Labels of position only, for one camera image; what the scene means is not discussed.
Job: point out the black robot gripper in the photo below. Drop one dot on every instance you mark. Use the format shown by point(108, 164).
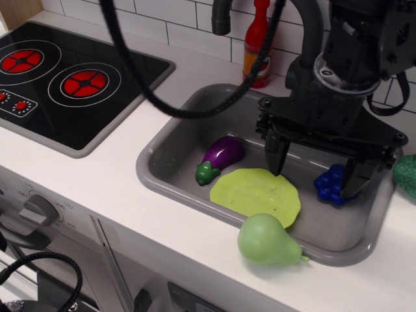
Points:
point(331, 118)

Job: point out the blue toy blueberries cluster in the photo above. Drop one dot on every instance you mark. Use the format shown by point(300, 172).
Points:
point(328, 186)

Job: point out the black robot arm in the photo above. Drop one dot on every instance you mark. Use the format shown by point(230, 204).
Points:
point(369, 40)

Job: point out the lime green plate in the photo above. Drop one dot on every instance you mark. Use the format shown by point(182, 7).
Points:
point(251, 191)

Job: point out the grey plastic sink basin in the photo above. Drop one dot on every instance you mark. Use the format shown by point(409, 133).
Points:
point(332, 235)

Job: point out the dark grey faucet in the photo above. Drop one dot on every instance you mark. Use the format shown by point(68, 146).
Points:
point(300, 73)

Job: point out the green toy broccoli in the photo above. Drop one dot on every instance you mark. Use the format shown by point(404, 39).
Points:
point(404, 176)

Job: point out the purple toy eggplant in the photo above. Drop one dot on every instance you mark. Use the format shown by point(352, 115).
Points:
point(222, 153)

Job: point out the green toy pear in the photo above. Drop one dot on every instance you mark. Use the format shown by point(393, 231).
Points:
point(262, 240)

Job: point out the red toy sauce bottle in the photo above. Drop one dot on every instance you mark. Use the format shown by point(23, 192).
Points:
point(253, 43)

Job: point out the black toy stove top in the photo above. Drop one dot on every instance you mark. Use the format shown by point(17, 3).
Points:
point(63, 90)

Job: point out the grey oven knob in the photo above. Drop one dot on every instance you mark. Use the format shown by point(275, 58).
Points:
point(37, 210)

